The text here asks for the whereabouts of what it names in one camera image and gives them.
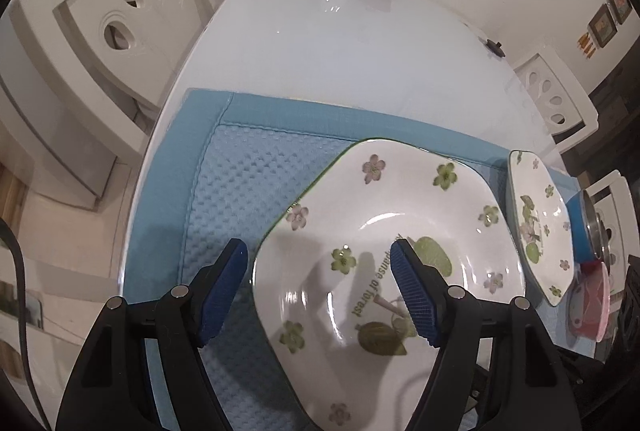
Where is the large green floral plate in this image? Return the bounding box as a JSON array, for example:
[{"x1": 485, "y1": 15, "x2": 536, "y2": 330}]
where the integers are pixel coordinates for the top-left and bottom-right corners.
[{"x1": 252, "y1": 139, "x2": 525, "y2": 430}]

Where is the small green floral plate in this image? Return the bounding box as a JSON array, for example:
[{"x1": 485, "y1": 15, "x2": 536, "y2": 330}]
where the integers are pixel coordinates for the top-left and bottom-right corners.
[{"x1": 506, "y1": 150, "x2": 574, "y2": 307}]

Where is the pink polka dot bowl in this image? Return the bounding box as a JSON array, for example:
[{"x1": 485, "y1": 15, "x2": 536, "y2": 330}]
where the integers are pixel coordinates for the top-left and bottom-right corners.
[{"x1": 568, "y1": 261, "x2": 611, "y2": 342}]

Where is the blue steel bowl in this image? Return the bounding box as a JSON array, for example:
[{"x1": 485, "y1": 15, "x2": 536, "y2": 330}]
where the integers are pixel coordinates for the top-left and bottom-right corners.
[{"x1": 566, "y1": 191, "x2": 612, "y2": 269}]

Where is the light blue quilted mat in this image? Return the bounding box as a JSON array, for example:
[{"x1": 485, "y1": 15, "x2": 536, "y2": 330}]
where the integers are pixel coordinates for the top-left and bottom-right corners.
[{"x1": 122, "y1": 89, "x2": 509, "y2": 430}]

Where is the white chair near right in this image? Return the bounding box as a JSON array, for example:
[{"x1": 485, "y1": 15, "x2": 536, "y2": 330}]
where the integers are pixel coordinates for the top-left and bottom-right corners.
[{"x1": 582, "y1": 170, "x2": 639, "y2": 292}]

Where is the white chair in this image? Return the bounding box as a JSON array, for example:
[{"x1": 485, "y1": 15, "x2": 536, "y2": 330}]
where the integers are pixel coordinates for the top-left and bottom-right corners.
[
  {"x1": 514, "y1": 44, "x2": 599, "y2": 154},
  {"x1": 582, "y1": 170, "x2": 639, "y2": 292},
  {"x1": 8, "y1": 0, "x2": 216, "y2": 167}
]

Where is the white chair far right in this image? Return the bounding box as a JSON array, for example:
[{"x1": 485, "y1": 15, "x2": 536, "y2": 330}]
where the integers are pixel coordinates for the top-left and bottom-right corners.
[{"x1": 514, "y1": 44, "x2": 599, "y2": 154}]

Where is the small black lid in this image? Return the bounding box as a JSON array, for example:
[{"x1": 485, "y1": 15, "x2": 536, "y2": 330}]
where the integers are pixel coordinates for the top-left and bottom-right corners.
[{"x1": 485, "y1": 39, "x2": 506, "y2": 58}]

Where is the white chair far left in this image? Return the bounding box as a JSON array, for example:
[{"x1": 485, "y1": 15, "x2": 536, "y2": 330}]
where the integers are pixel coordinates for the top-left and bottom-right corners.
[{"x1": 8, "y1": 0, "x2": 216, "y2": 167}]

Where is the lower small framed picture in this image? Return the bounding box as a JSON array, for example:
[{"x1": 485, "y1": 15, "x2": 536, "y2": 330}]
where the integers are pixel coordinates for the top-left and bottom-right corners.
[{"x1": 589, "y1": 4, "x2": 617, "y2": 48}]

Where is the small framed picture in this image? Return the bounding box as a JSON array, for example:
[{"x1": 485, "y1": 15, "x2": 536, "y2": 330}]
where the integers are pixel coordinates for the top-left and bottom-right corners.
[
  {"x1": 589, "y1": 4, "x2": 617, "y2": 48},
  {"x1": 608, "y1": 0, "x2": 632, "y2": 25}
]

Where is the upper small framed picture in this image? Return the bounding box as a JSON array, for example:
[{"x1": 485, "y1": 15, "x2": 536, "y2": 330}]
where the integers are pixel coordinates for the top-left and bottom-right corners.
[{"x1": 608, "y1": 0, "x2": 632, "y2": 25}]

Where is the black cable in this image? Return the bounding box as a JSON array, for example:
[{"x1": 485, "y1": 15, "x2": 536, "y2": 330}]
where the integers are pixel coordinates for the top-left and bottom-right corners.
[{"x1": 0, "y1": 215, "x2": 54, "y2": 431}]

